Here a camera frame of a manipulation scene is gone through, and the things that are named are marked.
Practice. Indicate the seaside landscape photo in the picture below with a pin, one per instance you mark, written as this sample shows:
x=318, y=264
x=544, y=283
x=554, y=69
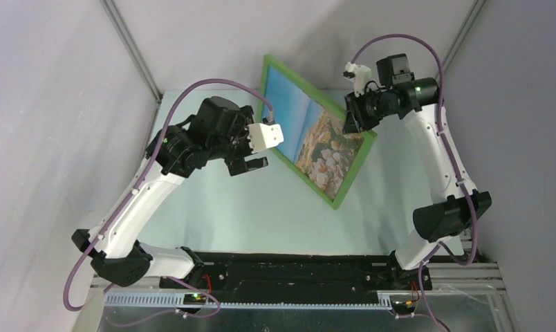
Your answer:
x=314, y=133

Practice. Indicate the aluminium frame rails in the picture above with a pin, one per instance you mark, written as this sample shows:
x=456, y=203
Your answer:
x=462, y=298

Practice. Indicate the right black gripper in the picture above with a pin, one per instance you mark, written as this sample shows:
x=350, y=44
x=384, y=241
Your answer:
x=365, y=123

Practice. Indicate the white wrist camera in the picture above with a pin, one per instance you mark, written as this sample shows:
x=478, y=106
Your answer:
x=359, y=75
x=264, y=136

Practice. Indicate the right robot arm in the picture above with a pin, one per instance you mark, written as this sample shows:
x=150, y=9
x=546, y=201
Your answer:
x=456, y=201

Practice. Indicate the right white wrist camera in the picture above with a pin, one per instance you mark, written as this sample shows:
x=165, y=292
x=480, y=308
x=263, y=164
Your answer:
x=359, y=75

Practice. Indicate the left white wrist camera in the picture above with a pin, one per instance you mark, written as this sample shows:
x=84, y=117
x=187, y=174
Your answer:
x=264, y=136

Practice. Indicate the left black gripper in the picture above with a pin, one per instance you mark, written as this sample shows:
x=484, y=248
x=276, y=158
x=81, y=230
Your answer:
x=236, y=163

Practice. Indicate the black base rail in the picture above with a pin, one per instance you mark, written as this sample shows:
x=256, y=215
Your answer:
x=264, y=278

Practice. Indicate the wooden picture frame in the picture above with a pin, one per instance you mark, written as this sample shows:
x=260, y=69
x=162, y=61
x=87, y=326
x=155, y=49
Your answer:
x=337, y=197

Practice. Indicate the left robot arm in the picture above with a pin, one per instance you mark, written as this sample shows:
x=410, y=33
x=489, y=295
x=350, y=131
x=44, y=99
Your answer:
x=172, y=156

